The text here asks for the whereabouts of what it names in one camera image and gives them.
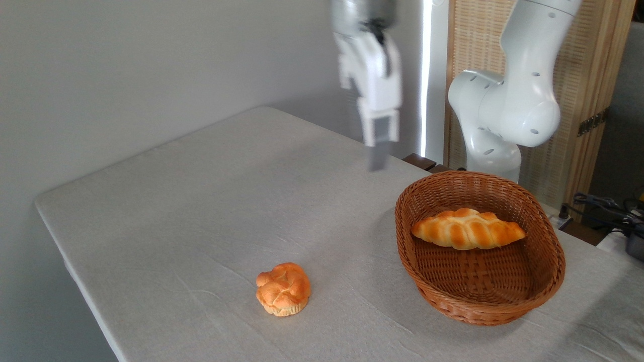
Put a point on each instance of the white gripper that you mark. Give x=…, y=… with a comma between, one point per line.
x=375, y=75

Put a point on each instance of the long braided bread loaf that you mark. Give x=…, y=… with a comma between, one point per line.
x=468, y=229

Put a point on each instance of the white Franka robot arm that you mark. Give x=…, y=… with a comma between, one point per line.
x=523, y=100

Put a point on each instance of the brown oval wicker basket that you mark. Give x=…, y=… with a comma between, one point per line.
x=478, y=286

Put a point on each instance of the round knotted bread roll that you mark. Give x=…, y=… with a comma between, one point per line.
x=283, y=289

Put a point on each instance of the dark brown wooden furniture piece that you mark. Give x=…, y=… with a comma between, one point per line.
x=418, y=161

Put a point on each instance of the light grey tablecloth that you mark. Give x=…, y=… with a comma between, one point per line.
x=201, y=201

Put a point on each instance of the white power strip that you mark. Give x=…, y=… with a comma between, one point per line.
x=559, y=222

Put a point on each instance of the dark metal screen hinge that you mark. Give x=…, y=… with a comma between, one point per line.
x=592, y=122

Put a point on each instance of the wooden bamboo folding screen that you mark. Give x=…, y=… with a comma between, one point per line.
x=593, y=50

